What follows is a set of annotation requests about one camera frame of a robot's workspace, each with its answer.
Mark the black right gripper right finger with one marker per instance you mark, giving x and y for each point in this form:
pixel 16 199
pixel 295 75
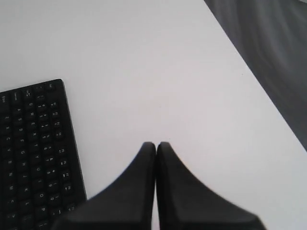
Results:
pixel 185 203

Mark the white backdrop cloth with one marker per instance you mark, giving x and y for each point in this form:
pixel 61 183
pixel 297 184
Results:
pixel 271 37

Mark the black acer keyboard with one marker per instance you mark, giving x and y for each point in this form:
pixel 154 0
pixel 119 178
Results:
pixel 40 173

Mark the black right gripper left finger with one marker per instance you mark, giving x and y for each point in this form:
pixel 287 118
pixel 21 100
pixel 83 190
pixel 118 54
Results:
pixel 126 204

